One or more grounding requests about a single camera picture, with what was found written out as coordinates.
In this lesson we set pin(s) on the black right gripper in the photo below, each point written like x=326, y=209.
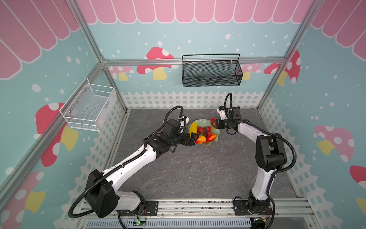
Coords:
x=218, y=124

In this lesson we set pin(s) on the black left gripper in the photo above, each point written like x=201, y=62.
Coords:
x=192, y=140

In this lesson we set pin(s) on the black mesh wall basket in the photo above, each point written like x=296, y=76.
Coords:
x=205, y=70

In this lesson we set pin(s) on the red strawberry bunch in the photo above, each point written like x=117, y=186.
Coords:
x=204, y=131

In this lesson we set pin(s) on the white wire wall basket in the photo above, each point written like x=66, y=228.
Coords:
x=89, y=106

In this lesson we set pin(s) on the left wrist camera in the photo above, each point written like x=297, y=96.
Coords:
x=183, y=120

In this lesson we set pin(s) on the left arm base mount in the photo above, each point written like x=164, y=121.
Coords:
x=146, y=208

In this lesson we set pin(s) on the red yellow mango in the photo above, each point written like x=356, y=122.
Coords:
x=212, y=122
x=211, y=137
x=201, y=139

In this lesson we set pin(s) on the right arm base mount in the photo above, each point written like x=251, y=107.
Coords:
x=252, y=207

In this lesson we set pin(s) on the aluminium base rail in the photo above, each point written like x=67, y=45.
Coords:
x=217, y=213

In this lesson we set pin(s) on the green wavy fruit bowl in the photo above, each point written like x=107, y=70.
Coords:
x=206, y=123

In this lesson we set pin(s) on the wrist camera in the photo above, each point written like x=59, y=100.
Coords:
x=221, y=110
x=183, y=120

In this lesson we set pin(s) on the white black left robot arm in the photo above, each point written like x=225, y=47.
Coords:
x=102, y=191

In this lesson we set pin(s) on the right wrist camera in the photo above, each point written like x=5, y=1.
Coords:
x=221, y=110

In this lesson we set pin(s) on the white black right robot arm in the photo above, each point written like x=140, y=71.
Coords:
x=270, y=156

